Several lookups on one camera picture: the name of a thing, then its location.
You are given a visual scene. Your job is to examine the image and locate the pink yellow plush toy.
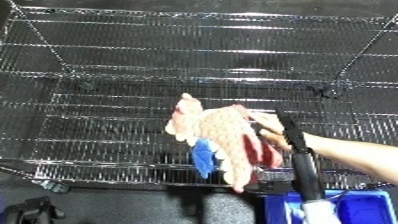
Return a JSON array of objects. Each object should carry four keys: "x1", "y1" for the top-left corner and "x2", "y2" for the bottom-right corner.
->
[{"x1": 163, "y1": 92, "x2": 288, "y2": 194}]

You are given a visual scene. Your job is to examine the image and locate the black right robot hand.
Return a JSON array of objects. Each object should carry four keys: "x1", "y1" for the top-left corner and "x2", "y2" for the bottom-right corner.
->
[{"x1": 275, "y1": 114, "x2": 329, "y2": 203}]

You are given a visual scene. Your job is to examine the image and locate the person's hand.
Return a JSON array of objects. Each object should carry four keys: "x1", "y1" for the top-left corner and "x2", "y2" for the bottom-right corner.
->
[{"x1": 246, "y1": 111, "x2": 297, "y2": 152}]

